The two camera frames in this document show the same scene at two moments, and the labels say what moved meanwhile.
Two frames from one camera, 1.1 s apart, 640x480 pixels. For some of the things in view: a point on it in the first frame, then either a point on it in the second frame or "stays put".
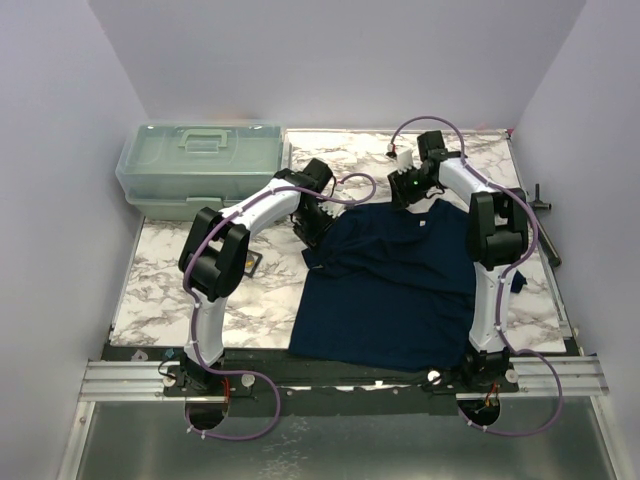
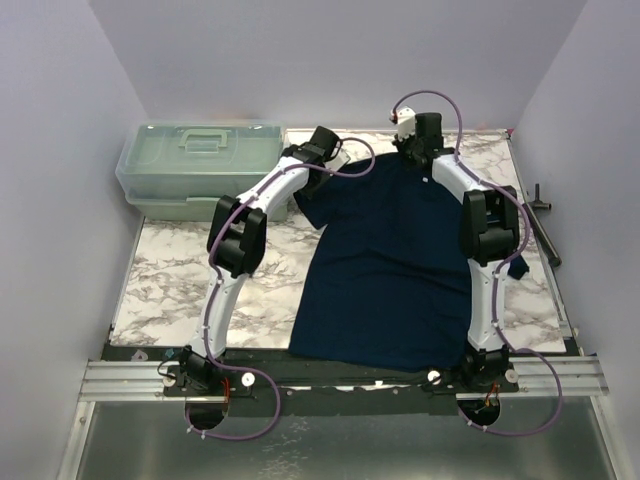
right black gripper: [401, 192] → [409, 151]
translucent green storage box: [172, 170] stays put
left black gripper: [310, 238] → [306, 191]
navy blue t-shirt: [387, 287] stays put
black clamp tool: [536, 206] stays put
